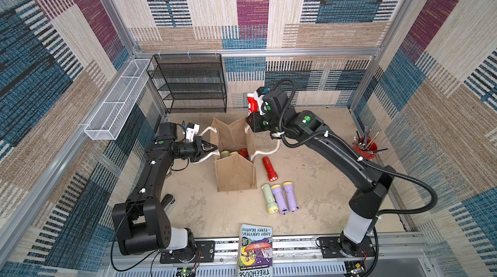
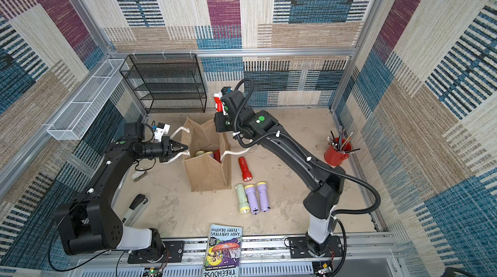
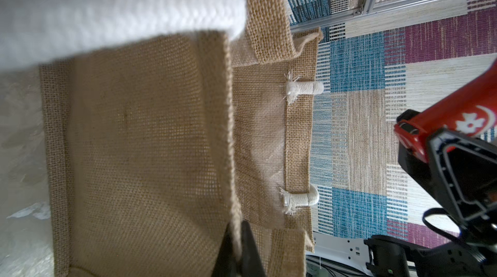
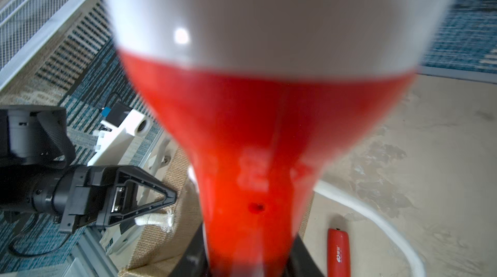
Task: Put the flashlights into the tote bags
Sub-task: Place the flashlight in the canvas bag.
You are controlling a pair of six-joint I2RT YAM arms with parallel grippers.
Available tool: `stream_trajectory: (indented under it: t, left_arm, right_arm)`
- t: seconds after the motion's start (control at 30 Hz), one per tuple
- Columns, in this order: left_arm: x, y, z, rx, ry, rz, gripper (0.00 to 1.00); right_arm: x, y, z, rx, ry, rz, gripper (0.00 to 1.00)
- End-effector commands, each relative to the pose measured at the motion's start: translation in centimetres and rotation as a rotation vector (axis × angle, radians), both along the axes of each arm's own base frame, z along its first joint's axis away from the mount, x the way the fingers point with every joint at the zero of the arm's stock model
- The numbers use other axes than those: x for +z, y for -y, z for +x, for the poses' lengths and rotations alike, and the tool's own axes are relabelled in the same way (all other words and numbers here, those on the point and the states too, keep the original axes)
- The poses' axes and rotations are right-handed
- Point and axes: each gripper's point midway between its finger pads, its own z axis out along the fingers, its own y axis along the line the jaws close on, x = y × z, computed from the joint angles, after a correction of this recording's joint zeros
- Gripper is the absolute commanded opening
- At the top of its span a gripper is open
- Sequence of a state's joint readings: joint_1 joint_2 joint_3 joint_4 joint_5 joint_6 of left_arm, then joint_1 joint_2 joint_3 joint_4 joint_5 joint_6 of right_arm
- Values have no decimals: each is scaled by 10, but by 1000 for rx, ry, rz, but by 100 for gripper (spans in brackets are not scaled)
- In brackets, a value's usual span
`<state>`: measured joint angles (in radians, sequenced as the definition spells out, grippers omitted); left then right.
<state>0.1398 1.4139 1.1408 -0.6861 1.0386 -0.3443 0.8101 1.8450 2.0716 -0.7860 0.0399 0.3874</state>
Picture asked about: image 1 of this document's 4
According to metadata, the red pen cup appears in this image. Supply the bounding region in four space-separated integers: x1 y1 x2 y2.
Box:
352 126 388 160

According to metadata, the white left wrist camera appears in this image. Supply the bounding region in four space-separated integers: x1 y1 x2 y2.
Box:
185 123 200 142

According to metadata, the purple flashlight lower right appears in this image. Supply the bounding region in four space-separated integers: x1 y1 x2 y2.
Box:
283 181 299 212

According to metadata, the red flashlight row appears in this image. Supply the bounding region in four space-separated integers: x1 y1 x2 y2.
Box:
247 93 259 114

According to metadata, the black wire shelf rack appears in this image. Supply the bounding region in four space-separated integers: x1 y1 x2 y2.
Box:
148 54 227 114

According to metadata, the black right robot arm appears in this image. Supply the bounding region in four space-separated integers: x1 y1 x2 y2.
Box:
246 88 393 257

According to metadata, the black white stapler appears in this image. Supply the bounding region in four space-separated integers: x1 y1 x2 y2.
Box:
161 194 177 216

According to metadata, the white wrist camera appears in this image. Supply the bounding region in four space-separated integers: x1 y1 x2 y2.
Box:
252 86 271 114
185 123 200 142

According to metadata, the colourful treehouse book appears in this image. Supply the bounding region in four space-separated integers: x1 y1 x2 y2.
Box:
236 224 274 277

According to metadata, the black corrugated cable hose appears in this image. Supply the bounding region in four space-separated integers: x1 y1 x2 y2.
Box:
271 78 439 277

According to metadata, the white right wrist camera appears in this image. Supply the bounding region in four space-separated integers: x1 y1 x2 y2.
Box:
252 86 271 114

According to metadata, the white mesh wall basket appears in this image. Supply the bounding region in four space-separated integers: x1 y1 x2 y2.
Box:
84 59 151 141

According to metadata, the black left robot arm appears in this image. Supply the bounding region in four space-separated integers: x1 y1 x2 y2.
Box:
111 123 218 260

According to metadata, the purple flashlight lower left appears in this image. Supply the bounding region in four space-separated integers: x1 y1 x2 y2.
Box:
271 184 289 215

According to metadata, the brown jute tote bag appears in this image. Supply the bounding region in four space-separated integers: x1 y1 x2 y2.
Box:
200 118 280 192

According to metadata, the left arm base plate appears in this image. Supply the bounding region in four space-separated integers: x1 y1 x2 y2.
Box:
159 240 216 265

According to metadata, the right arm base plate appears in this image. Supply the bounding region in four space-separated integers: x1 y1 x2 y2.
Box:
315 235 377 258

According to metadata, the green flashlight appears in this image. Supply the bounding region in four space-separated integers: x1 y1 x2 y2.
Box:
220 151 229 159
261 183 279 214

